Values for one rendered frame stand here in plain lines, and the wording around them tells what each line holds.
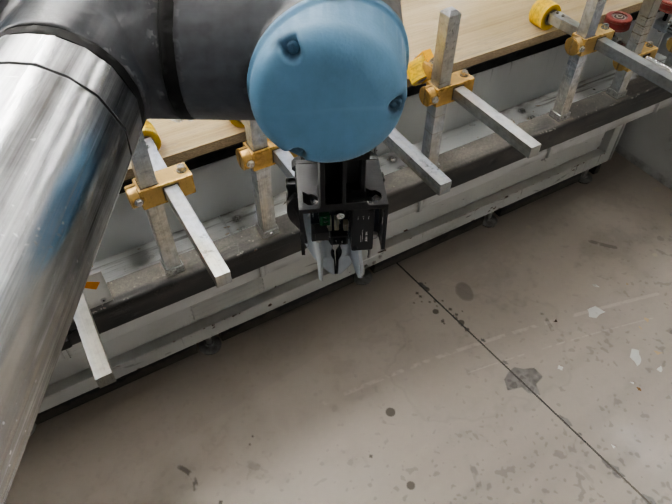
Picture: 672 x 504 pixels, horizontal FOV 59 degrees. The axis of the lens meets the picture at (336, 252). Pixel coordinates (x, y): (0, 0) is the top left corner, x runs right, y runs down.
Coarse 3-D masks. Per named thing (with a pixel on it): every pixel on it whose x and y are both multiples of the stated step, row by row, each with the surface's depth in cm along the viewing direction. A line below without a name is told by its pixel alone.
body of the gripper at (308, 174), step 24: (312, 168) 49; (336, 168) 46; (360, 168) 46; (312, 192) 47; (336, 192) 47; (360, 192) 47; (384, 192) 47; (312, 216) 49; (336, 216) 47; (360, 216) 47; (384, 216) 47; (312, 240) 49; (336, 240) 50; (360, 240) 49; (384, 240) 49
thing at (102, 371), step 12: (84, 300) 115; (84, 312) 113; (84, 324) 111; (84, 336) 109; (96, 336) 109; (84, 348) 108; (96, 348) 107; (96, 360) 106; (108, 360) 108; (96, 372) 104; (108, 372) 104; (108, 384) 106
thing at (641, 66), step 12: (552, 12) 176; (552, 24) 176; (564, 24) 173; (576, 24) 171; (600, 48) 165; (612, 48) 162; (624, 48) 161; (624, 60) 160; (636, 60) 157; (636, 72) 158; (648, 72) 155; (660, 72) 153; (660, 84) 153
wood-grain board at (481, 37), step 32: (416, 0) 194; (448, 0) 194; (480, 0) 194; (512, 0) 194; (576, 0) 194; (608, 0) 194; (640, 0) 194; (416, 32) 180; (480, 32) 180; (512, 32) 180; (544, 32) 180; (160, 128) 146; (192, 128) 146; (224, 128) 146
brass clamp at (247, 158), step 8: (272, 144) 131; (240, 152) 129; (248, 152) 129; (256, 152) 129; (264, 152) 130; (272, 152) 131; (240, 160) 131; (248, 160) 129; (256, 160) 130; (264, 160) 131; (272, 160) 132; (248, 168) 131; (256, 168) 132
